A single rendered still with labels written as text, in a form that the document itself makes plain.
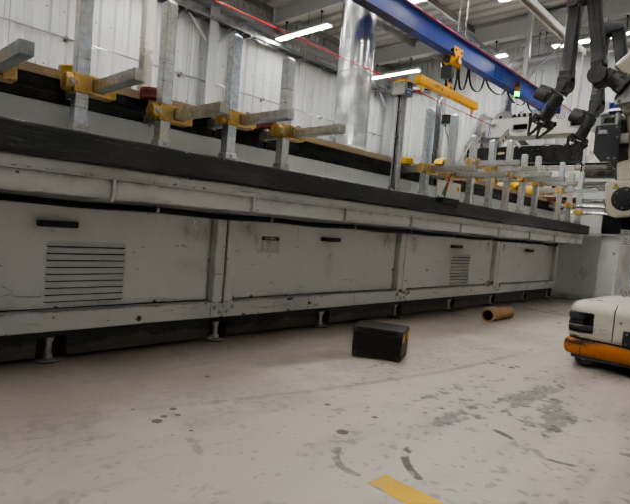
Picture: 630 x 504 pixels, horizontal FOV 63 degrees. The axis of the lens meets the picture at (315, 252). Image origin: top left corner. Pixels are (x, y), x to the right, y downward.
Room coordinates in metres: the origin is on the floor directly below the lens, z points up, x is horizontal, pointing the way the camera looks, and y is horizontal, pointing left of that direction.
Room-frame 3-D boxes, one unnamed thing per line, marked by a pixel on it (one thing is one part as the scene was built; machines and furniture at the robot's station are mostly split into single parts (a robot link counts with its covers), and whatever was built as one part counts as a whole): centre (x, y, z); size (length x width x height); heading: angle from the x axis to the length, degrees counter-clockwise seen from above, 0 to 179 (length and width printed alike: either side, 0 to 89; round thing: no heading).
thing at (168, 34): (1.59, 0.50, 0.90); 0.04 x 0.04 x 0.48; 46
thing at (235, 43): (1.77, 0.33, 0.88); 0.04 x 0.04 x 0.48; 46
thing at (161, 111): (1.60, 0.49, 0.81); 0.14 x 0.06 x 0.05; 136
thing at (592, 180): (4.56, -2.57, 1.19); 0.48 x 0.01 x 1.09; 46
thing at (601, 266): (5.32, -2.31, 0.95); 1.65 x 0.70 x 1.90; 46
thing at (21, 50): (1.22, 0.79, 0.82); 0.43 x 0.03 x 0.04; 46
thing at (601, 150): (2.35, -1.33, 0.99); 0.28 x 0.16 x 0.22; 136
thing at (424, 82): (7.80, -1.81, 2.65); 1.71 x 0.09 x 0.32; 136
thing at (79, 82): (1.42, 0.66, 0.83); 0.14 x 0.06 x 0.05; 136
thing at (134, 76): (1.40, 0.61, 0.83); 0.43 x 0.03 x 0.04; 46
